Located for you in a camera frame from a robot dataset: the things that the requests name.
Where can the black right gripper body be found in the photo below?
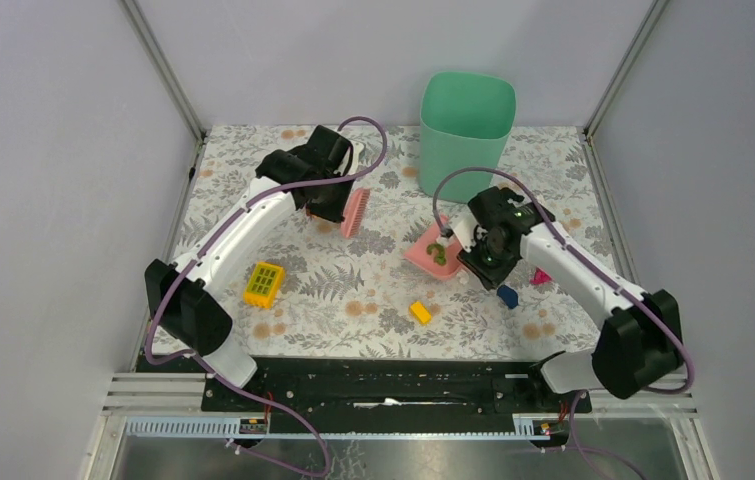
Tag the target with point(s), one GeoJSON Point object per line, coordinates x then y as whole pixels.
{"type": "Point", "coordinates": [487, 262]}

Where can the small yellow block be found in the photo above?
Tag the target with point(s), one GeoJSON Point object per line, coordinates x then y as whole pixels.
{"type": "Point", "coordinates": [419, 311]}

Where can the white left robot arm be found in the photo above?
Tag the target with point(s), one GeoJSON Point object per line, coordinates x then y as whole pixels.
{"type": "Point", "coordinates": [186, 295]}

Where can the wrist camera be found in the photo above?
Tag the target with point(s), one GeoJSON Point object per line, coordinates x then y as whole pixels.
{"type": "Point", "coordinates": [354, 157]}
{"type": "Point", "coordinates": [463, 227]}

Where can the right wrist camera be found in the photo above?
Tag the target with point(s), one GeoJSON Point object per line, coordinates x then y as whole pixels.
{"type": "Point", "coordinates": [463, 227]}

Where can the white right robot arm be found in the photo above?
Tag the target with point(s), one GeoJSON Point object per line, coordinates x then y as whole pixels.
{"type": "Point", "coordinates": [640, 334]}

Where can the pink hand brush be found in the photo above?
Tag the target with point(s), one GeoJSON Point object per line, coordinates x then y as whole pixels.
{"type": "Point", "coordinates": [354, 212]}

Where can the magenta paper scrap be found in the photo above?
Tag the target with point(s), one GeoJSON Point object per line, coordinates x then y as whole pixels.
{"type": "Point", "coordinates": [540, 277]}

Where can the green waste bin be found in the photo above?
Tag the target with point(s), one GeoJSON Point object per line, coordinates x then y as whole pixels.
{"type": "Point", "coordinates": [465, 121]}

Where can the small blue paper ball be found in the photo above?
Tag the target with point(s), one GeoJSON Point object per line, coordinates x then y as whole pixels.
{"type": "Point", "coordinates": [508, 296]}

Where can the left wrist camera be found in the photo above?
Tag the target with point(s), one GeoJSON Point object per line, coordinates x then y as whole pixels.
{"type": "Point", "coordinates": [354, 157]}

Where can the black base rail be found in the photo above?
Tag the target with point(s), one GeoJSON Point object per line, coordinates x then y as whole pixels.
{"type": "Point", "coordinates": [392, 396]}

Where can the yellow window toy brick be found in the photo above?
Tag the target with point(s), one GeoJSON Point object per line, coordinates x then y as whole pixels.
{"type": "Point", "coordinates": [263, 285]}

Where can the pink dustpan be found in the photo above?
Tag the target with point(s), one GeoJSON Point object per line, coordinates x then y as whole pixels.
{"type": "Point", "coordinates": [416, 254]}

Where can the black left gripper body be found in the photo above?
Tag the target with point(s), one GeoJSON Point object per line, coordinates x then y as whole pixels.
{"type": "Point", "coordinates": [330, 204]}

